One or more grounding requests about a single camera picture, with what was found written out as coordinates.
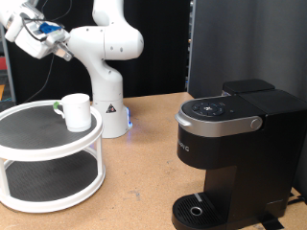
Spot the black camera cable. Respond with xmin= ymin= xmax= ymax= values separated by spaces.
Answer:
xmin=23 ymin=0 xmax=74 ymax=41

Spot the black Keurig coffee machine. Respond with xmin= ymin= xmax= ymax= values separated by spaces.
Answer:
xmin=171 ymin=79 xmax=307 ymax=230

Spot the black power cord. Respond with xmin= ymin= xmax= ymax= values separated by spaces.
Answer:
xmin=286 ymin=191 xmax=307 ymax=207

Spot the white two-tier turntable shelf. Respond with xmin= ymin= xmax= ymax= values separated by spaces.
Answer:
xmin=0 ymin=99 xmax=106 ymax=214

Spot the grey metal frame post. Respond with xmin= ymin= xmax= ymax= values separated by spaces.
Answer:
xmin=0 ymin=32 xmax=16 ymax=104

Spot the thin black hanging cable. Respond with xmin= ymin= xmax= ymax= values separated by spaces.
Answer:
xmin=22 ymin=54 xmax=56 ymax=104

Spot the white mug with green-marked handle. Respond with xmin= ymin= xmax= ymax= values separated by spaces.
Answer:
xmin=53 ymin=92 xmax=93 ymax=133

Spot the grey partition panel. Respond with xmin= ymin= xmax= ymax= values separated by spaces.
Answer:
xmin=188 ymin=0 xmax=307 ymax=106

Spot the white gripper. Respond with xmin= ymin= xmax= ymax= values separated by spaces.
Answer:
xmin=4 ymin=11 xmax=75 ymax=62

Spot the perforated metal upright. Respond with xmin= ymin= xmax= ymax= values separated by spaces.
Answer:
xmin=185 ymin=0 xmax=196 ymax=94

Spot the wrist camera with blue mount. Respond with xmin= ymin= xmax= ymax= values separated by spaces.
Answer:
xmin=37 ymin=22 xmax=72 ymax=49

